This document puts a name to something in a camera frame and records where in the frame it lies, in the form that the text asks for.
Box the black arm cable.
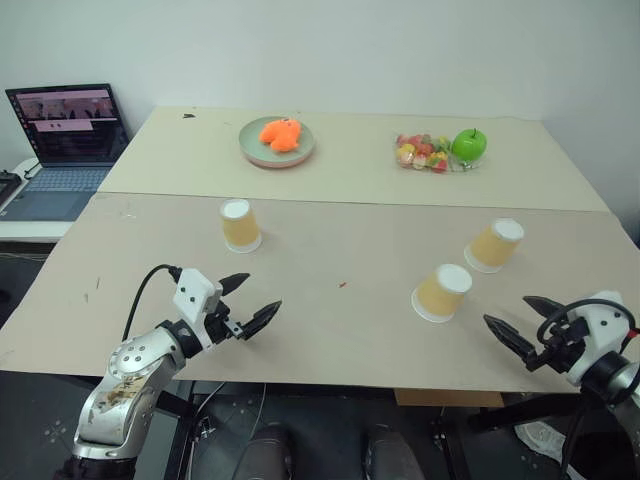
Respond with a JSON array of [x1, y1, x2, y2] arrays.
[[536, 298, 632, 480], [122, 263, 182, 342]]

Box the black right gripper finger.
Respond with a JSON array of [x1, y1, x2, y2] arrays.
[[482, 313, 538, 358], [522, 295, 568, 317]]

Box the dark rounded shape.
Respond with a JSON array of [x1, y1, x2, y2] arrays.
[[361, 423, 427, 480], [238, 423, 297, 480]]

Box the white crumpled cloth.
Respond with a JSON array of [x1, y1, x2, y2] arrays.
[[513, 418, 567, 459]]

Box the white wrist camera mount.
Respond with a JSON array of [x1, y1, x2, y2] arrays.
[[172, 268, 224, 347], [566, 289, 634, 387]]

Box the pale green round plate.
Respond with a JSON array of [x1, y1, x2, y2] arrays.
[[237, 115, 318, 170]]

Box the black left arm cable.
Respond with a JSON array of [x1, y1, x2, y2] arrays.
[[122, 263, 182, 342]]

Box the clear tray of candies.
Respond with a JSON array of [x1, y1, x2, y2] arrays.
[[392, 131, 484, 175]]

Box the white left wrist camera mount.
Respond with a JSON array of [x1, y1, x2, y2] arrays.
[[172, 268, 224, 347]]

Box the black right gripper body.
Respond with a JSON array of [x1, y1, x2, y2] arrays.
[[524, 318, 590, 374]]

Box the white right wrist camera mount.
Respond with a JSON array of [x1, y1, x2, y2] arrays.
[[566, 289, 634, 387]]

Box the orange plush toy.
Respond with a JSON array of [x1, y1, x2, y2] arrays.
[[257, 116, 305, 153]]

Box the tan paper cup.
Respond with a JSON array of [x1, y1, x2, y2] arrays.
[[462, 217, 526, 275], [218, 198, 264, 255], [410, 263, 474, 324]]

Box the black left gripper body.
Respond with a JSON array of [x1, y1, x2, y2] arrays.
[[201, 295, 249, 347]]

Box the black table frame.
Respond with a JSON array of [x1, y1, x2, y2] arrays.
[[154, 381, 584, 480]]

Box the black device with cables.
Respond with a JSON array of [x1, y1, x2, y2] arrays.
[[0, 168, 25, 212]]

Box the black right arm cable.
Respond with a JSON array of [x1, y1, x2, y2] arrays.
[[536, 298, 632, 480]]

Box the brown cardboard piece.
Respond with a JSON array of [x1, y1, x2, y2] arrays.
[[393, 387, 507, 408]]

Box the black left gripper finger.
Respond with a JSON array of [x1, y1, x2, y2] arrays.
[[219, 272, 252, 298], [242, 299, 284, 342]]

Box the green apple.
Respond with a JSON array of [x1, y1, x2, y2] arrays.
[[450, 127, 489, 164]]

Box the open grey laptop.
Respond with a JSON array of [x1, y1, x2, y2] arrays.
[[0, 82, 132, 222]]

